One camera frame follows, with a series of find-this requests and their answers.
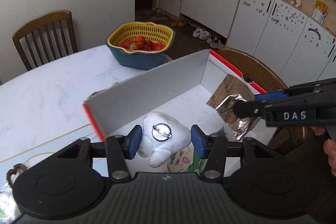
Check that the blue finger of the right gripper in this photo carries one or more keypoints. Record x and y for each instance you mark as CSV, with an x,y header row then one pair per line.
x,y
270,96

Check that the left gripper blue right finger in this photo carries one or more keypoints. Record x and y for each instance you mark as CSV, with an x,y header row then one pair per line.
x,y
200,142

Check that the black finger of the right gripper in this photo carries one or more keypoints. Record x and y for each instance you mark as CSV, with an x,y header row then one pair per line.
x,y
249,109

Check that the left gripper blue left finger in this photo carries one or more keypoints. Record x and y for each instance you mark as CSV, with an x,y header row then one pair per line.
x,y
132,142

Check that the silver foil snack bag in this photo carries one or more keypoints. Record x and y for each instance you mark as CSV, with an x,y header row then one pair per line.
x,y
228,93

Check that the white plush toy with badge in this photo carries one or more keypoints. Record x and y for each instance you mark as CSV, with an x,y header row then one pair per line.
x,y
162,137

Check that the red and white cardboard box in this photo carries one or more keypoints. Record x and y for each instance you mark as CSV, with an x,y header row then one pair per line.
x,y
179,88

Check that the person's right hand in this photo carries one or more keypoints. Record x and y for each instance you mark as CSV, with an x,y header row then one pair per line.
x,y
329,148

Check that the anime picture card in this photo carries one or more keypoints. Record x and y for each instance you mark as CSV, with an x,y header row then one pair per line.
x,y
186,160

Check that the wooden chair near box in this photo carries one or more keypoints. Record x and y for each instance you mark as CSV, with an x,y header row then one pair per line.
x,y
286,139

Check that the white lower cabinet row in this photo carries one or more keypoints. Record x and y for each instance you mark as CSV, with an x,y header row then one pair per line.
x,y
289,42

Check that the white slippers on floor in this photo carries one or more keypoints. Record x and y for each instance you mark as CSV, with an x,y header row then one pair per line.
x,y
201,34

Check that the yellow and blue colander basket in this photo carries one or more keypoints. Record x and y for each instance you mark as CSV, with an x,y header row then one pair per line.
x,y
140,45

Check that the wooden chair at wall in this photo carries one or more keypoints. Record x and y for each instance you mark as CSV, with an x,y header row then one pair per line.
x,y
45,39

